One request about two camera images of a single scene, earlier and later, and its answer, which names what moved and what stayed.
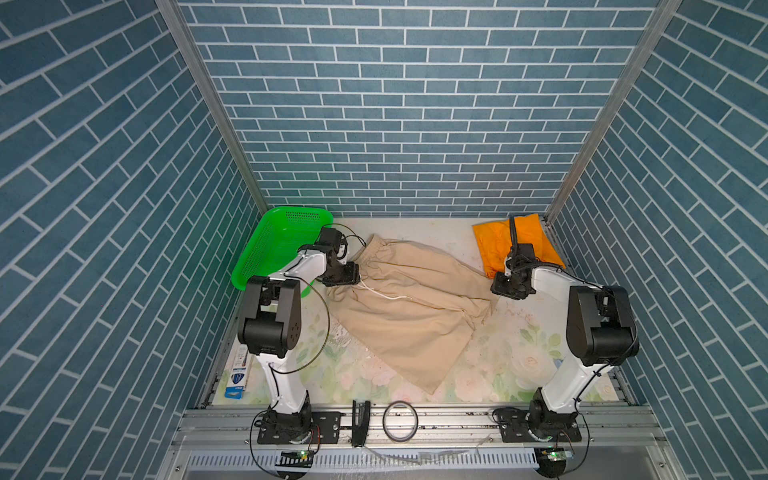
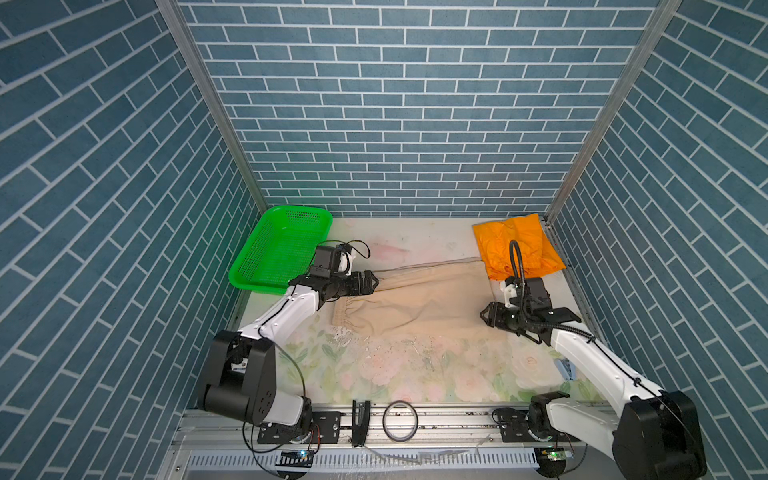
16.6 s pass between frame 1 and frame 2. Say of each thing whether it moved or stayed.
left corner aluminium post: stayed
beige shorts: moved
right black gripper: moved
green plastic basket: stayed
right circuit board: stayed
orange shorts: stayed
